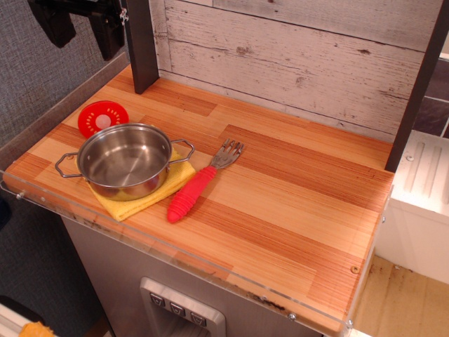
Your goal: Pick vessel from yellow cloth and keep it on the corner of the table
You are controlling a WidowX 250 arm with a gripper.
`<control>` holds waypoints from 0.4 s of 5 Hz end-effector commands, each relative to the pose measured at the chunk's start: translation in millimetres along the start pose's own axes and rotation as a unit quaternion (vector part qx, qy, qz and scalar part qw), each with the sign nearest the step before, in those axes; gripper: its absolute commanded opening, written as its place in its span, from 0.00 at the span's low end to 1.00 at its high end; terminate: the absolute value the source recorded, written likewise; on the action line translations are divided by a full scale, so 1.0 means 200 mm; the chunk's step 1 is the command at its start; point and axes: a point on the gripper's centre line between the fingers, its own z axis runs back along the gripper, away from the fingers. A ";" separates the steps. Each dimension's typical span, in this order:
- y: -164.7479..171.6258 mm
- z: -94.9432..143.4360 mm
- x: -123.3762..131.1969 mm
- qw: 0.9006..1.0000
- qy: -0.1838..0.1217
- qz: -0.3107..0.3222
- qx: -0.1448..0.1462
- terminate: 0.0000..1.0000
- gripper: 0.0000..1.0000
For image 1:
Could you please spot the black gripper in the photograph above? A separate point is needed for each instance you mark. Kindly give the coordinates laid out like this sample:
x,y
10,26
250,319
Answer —
x,y
54,18

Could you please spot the stainless steel pot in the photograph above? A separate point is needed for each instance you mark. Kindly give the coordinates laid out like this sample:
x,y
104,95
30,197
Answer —
x,y
125,162

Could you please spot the red toy tomato slice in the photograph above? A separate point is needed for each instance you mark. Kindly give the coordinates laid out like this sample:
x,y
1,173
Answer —
x,y
101,115

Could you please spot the clear acrylic edge guard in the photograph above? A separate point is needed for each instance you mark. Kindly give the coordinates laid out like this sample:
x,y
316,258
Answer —
x,y
298,252

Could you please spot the grey toy fridge cabinet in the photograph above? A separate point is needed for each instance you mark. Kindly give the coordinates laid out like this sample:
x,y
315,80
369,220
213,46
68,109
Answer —
x,y
116,269

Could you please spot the silver dispenser panel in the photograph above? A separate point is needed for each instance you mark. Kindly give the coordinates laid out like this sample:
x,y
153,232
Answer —
x,y
179,309

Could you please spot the dark left cabinet post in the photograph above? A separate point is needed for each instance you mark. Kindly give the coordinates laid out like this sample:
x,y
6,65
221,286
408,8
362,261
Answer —
x,y
141,45

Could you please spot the dark cabinet post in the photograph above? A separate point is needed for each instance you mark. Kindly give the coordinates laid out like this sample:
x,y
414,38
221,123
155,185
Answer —
x,y
141,45
424,76

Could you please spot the red-handled metal fork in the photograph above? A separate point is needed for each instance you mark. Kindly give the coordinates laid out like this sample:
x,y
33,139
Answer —
x,y
186,197

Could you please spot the dark right cabinet post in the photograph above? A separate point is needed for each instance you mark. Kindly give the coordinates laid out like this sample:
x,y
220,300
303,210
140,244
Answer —
x,y
424,76

